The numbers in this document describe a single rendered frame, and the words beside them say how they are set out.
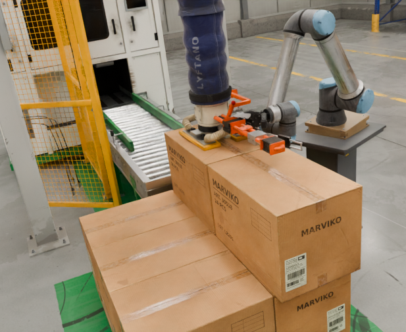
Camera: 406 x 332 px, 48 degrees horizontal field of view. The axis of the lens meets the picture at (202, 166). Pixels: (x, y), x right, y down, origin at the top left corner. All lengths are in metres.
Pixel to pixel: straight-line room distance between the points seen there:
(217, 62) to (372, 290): 1.56
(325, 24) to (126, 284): 1.56
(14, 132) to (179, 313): 1.96
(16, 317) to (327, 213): 2.04
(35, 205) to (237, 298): 2.04
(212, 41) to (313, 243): 1.08
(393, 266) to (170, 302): 1.57
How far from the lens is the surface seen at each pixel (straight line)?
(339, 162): 2.98
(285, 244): 1.75
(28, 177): 3.49
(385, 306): 2.77
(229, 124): 2.20
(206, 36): 2.28
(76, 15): 3.37
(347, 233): 1.93
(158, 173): 3.14
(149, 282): 2.10
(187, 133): 2.52
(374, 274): 2.98
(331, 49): 2.50
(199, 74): 2.32
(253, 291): 1.97
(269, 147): 1.92
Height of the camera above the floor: 1.79
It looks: 23 degrees down
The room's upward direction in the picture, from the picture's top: 7 degrees counter-clockwise
